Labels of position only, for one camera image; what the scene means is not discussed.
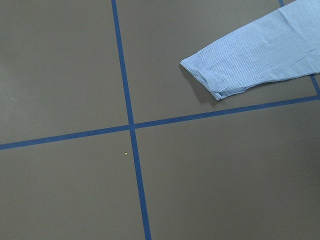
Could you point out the light blue striped shirt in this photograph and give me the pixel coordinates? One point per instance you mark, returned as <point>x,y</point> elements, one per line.
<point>280,46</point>

